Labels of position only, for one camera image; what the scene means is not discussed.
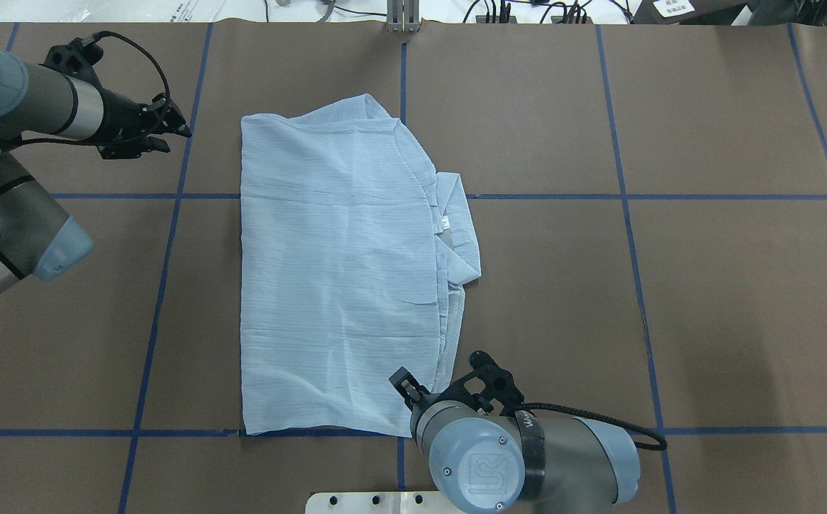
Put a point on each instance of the light blue button shirt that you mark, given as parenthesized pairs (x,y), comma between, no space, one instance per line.
(355,251)

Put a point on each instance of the clear plastic bag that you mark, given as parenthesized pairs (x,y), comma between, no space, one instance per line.
(44,11)

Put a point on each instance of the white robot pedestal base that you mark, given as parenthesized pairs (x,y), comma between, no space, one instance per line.
(380,502)

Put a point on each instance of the aluminium frame post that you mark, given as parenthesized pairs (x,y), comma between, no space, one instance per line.
(403,16)

